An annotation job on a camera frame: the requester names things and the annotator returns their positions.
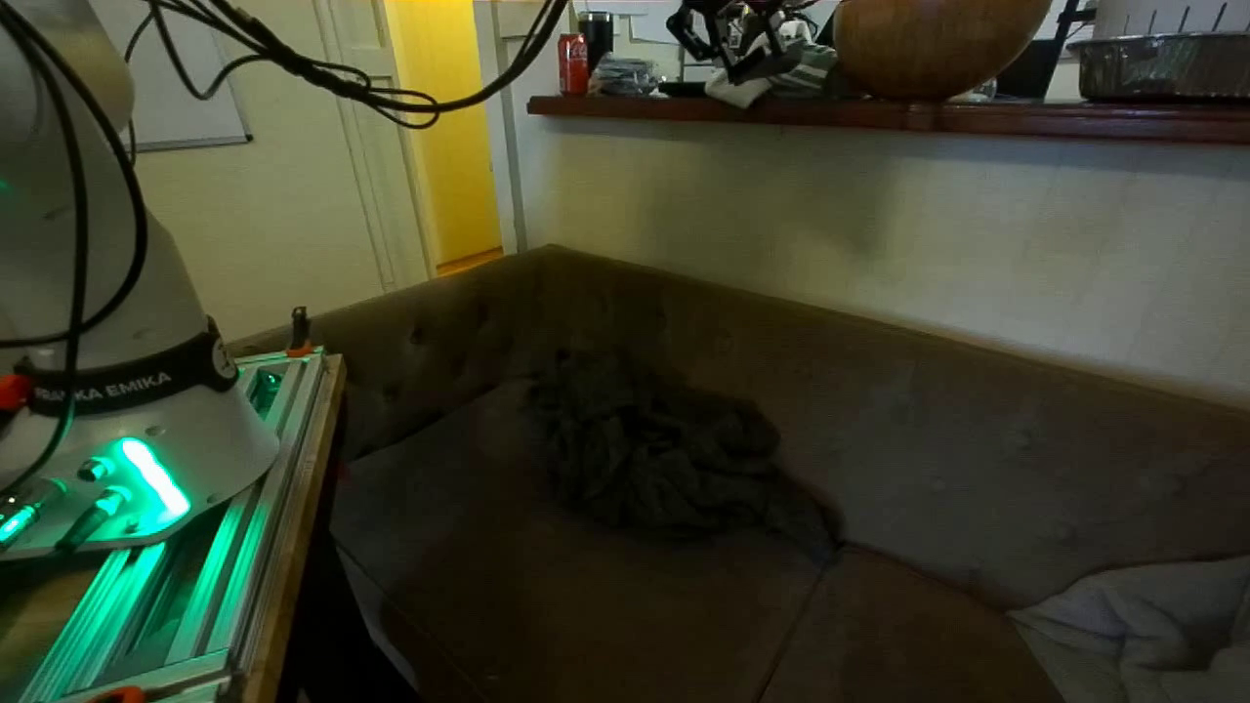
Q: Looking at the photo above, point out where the dark grey crumpled towel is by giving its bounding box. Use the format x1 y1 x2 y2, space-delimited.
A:
524 344 847 567

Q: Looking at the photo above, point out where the red can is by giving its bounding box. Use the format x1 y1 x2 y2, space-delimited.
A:
559 32 596 98

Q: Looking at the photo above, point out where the black cup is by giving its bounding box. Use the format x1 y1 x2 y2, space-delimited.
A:
579 8 620 76

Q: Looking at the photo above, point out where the pile of papers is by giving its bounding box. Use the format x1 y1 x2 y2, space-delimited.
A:
678 0 846 108

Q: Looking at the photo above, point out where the brown tufted sofa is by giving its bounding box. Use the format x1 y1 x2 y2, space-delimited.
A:
231 244 1250 703

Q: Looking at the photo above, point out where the green lit cart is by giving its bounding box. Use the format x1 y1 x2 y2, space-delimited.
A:
0 347 352 703

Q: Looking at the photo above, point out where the large brown round gourd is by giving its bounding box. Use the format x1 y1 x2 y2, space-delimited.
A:
833 0 1055 107

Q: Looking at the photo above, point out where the white pillow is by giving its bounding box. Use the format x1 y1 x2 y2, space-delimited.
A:
1014 556 1250 703

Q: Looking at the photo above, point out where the silver foil tray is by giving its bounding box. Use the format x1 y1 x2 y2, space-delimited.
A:
1068 32 1250 108

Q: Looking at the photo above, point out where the dark wooden wall shelf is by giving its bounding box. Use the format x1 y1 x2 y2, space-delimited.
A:
524 89 1250 148

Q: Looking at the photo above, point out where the white wall board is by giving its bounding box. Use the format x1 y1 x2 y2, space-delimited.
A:
92 0 260 158

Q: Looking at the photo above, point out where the aluminium rail frame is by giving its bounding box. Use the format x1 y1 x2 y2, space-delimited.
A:
0 347 329 703

